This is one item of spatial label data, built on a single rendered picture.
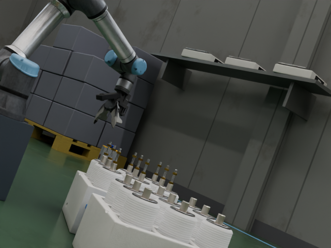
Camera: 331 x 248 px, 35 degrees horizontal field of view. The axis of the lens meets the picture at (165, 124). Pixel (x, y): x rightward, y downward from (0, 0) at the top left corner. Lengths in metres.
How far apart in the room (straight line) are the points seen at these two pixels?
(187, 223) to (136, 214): 0.15
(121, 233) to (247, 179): 3.35
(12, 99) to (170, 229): 0.85
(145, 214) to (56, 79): 4.41
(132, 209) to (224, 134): 3.72
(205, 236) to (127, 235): 0.24
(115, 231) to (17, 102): 0.81
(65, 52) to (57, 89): 0.41
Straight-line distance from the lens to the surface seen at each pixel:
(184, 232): 1.45
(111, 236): 1.36
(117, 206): 1.52
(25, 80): 2.00
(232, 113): 5.09
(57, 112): 5.47
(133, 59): 2.31
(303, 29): 4.88
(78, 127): 5.32
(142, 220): 1.40
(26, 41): 2.16
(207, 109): 5.31
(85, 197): 1.88
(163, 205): 1.55
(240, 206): 4.64
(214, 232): 1.48
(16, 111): 1.99
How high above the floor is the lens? 0.40
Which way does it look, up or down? 3 degrees up
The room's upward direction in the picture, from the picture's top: 21 degrees clockwise
